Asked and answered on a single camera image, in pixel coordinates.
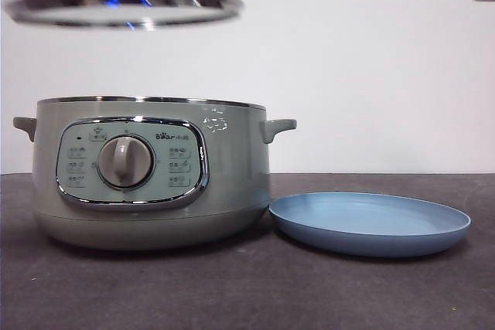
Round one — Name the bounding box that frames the glass lid with green knob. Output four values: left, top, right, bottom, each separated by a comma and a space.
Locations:
3, 0, 244, 32

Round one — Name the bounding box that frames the pale green electric steamer pot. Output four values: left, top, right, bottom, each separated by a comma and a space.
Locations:
12, 94, 298, 252

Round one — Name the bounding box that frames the blue round plate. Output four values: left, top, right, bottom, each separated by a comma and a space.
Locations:
268, 192, 472, 258

